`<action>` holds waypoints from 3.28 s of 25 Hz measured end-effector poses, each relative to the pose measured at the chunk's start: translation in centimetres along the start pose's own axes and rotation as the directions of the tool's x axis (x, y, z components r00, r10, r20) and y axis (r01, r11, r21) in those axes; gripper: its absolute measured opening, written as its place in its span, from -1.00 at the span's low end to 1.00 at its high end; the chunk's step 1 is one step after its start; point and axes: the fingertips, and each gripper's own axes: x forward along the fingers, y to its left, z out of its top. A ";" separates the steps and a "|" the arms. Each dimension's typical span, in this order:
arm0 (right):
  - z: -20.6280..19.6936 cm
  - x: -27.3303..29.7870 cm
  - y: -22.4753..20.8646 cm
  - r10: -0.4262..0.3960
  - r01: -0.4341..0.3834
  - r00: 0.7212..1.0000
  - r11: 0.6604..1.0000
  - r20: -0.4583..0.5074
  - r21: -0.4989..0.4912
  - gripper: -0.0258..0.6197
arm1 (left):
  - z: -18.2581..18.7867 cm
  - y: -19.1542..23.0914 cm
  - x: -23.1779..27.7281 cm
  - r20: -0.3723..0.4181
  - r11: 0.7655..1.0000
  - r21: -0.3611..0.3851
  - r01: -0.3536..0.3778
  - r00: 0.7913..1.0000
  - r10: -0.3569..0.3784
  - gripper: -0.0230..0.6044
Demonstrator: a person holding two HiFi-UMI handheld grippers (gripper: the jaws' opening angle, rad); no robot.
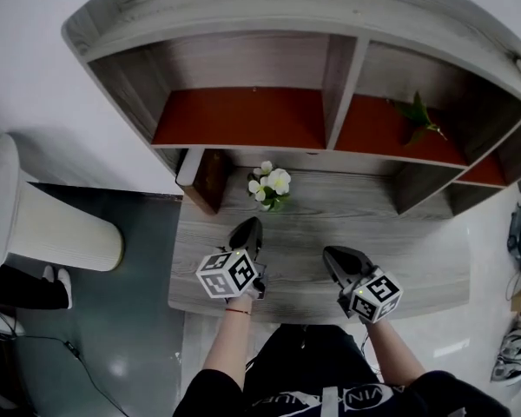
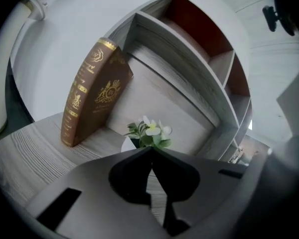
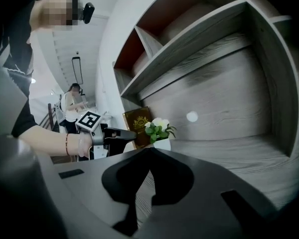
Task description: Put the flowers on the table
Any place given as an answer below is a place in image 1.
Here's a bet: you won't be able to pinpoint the white machine base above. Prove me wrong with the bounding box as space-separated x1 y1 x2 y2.
0 304 27 338

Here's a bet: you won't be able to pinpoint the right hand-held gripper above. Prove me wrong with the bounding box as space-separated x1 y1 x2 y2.
322 244 406 325

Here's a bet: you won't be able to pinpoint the white flowers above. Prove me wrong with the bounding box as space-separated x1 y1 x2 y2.
247 160 293 213

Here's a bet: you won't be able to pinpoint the person's left forearm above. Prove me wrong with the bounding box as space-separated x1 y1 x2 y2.
199 300 253 386

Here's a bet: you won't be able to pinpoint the green leaf sprig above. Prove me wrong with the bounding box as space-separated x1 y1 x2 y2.
388 91 448 147

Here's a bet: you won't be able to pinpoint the person's black trousers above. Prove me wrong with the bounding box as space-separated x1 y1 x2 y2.
242 322 377 390

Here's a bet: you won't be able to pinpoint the long black floor cable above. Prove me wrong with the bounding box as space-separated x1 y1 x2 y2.
0 310 127 417

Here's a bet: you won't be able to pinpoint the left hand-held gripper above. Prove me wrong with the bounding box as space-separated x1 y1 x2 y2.
195 216 269 302

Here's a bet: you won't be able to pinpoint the person's right forearm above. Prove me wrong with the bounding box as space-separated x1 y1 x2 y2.
366 319 426 384

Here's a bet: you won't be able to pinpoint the grey wooden shelf unit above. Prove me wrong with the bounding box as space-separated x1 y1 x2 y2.
62 0 521 221

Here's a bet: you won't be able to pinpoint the brown book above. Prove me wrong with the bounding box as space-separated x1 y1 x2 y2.
176 149 231 215

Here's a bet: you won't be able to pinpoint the person's black printed t-shirt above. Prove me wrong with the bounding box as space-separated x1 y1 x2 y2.
173 367 511 417

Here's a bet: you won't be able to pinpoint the white round pedestal table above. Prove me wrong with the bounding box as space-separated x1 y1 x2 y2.
0 130 126 273

